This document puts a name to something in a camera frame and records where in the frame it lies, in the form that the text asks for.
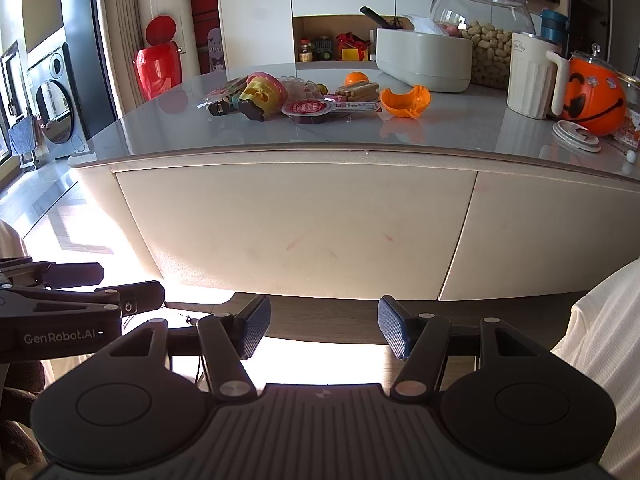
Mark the brown fuzzy cloth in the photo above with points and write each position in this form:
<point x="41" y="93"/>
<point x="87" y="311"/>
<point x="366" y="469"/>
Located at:
<point x="20" y="410"/>

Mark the tan wafer biscuit packet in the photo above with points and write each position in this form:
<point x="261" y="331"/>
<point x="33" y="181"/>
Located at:
<point x="357" y="91"/>

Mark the blue hanging towel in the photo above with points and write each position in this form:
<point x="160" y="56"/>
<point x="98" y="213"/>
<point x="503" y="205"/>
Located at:
<point x="22" y="137"/>

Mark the white wall cabinet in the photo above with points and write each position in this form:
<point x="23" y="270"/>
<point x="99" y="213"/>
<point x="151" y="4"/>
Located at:
<point x="340" y="0"/>

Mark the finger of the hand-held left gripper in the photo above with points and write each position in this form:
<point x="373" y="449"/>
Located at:
<point x="70" y="274"/>
<point x="145" y="297"/>

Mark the clear printed bag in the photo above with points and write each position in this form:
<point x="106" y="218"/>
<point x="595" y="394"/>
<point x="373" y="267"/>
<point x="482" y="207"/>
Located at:
<point x="222" y="92"/>

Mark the small brown jar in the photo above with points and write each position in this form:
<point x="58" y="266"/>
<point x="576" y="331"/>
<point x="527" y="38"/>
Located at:
<point x="306" y="51"/>

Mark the green toy truck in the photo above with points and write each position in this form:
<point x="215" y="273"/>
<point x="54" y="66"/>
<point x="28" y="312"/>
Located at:
<point x="324" y="50"/>

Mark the red yellow toy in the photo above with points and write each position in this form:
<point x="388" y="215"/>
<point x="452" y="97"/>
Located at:
<point x="352" y="46"/>

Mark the white ribbed pitcher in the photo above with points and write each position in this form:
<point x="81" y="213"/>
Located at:
<point x="530" y="80"/>

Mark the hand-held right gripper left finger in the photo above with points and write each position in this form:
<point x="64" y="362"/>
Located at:
<point x="255" y="325"/>

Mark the clear plastic tray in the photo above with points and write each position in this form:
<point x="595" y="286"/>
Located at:
<point x="305" y="87"/>

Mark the orange dome capsule half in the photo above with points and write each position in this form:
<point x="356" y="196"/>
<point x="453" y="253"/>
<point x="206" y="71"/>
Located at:
<point x="356" y="78"/>

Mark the grey washing machine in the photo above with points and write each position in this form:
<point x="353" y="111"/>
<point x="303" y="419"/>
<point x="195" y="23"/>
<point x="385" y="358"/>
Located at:
<point x="57" y="105"/>

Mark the narrow cream drawer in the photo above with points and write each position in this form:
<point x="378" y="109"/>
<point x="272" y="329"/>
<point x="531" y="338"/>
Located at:
<point x="550" y="235"/>

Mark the orange capsule shell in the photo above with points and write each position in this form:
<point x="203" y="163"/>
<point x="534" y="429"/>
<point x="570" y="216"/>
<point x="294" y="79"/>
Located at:
<point x="405" y="102"/>

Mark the white tissue paper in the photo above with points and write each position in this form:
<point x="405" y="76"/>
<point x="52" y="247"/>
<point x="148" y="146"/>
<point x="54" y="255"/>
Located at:
<point x="425" y="24"/>

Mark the cartoon printed board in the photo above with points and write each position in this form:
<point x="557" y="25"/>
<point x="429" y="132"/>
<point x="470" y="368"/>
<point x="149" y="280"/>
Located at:
<point x="214" y="50"/>

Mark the orange pumpkin bucket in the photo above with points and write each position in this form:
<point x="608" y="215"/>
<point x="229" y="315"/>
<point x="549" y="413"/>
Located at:
<point x="595" y="95"/>

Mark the red lidded trash bin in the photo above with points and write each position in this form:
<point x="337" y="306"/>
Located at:
<point x="157" y="70"/>

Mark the printed snack packet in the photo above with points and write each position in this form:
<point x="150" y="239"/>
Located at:
<point x="629" y="132"/>

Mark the white oval storage box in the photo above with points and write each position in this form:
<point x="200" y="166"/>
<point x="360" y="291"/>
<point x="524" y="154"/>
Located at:
<point x="425" y="62"/>

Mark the blue lidded cup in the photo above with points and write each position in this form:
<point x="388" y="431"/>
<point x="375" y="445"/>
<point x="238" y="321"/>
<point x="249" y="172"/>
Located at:
<point x="554" y="22"/>

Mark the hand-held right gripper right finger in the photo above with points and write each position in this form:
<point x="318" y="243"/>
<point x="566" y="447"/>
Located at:
<point x="392" y="325"/>

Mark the small black toy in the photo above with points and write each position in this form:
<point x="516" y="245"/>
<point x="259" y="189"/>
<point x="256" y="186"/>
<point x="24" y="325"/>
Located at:
<point x="220" y="109"/>

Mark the yellow pink toy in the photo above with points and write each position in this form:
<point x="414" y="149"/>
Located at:
<point x="260" y="92"/>

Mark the red lidded snack cup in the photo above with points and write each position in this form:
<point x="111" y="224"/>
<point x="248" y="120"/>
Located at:
<point x="306" y="110"/>

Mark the person's white garment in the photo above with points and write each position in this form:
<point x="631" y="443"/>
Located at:
<point x="610" y="360"/>

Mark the glass peanut jar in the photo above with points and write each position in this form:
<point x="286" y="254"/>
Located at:
<point x="492" y="55"/>

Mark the wide cream drawer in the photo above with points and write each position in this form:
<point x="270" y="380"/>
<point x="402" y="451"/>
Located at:
<point x="300" y="225"/>

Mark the red striped panel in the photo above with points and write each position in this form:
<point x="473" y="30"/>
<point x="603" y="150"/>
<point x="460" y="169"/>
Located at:
<point x="202" y="5"/>

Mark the cream island table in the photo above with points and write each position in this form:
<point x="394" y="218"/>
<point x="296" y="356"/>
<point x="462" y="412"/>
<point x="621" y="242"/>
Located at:
<point x="95" y="180"/>

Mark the white round lid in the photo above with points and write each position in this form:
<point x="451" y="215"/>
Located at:
<point x="575" y="136"/>

